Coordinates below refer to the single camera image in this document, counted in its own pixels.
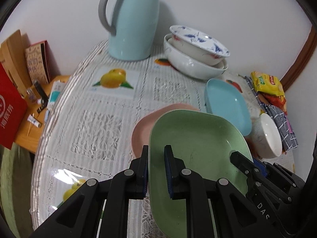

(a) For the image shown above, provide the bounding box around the green square plate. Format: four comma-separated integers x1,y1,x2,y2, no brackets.
149,110,252,237

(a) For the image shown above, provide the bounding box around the blue square plate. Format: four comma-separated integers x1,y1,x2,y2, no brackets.
204,79,251,136

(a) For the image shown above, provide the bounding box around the pink square plate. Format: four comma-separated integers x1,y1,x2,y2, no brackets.
131,103,199,158

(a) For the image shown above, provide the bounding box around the grey checked cloth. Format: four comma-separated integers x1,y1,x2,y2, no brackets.
244,76,298,152

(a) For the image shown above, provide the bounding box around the red snack bag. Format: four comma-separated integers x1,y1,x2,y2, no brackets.
258,92,287,115

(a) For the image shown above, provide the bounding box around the yellow chips bag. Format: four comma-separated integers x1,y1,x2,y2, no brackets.
251,71,285,96

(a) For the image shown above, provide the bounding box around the fruit print lace tablecloth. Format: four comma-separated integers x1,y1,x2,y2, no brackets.
28,39,296,238

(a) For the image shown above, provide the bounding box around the large white ceramic bowl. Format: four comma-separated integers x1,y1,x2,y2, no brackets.
163,34,228,81

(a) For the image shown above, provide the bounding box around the small white tube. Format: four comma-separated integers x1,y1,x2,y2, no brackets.
27,115,42,128

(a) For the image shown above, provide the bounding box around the blue crane pattern bowl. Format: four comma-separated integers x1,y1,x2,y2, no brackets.
169,25,230,66

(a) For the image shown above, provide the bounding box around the wooden side table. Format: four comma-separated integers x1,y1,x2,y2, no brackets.
14,75,72,154

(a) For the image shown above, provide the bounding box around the red paper bag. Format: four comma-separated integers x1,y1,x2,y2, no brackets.
0,64,27,149

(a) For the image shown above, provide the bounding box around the white teal tube box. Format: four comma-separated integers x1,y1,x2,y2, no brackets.
47,81,66,111

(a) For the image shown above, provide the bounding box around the small black bottle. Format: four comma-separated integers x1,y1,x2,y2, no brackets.
33,80,48,114

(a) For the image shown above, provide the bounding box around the patterned gift box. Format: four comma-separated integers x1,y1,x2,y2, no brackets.
24,40,51,84

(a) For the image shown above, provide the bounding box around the light blue thermos jug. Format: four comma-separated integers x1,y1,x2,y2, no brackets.
98,0,159,61

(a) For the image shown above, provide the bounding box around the brown wooden door frame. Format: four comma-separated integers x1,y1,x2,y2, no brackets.
281,26,317,92

